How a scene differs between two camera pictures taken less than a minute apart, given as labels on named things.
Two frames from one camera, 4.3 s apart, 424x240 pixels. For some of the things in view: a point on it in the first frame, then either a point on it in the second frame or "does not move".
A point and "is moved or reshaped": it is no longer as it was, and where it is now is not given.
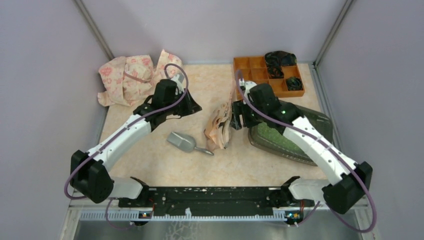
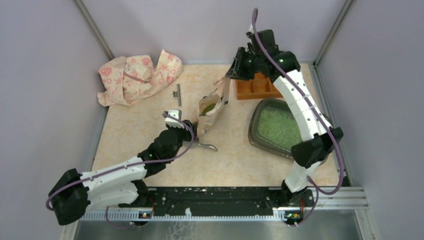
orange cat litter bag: [216, 134] -> [210, 105]
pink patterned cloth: [125, 79] does not move
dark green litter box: [271, 138] does not move
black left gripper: [191, 106] -> [184, 131]
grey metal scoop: [185, 142] is moved or reshaped
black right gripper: [239, 107] -> [236, 71]
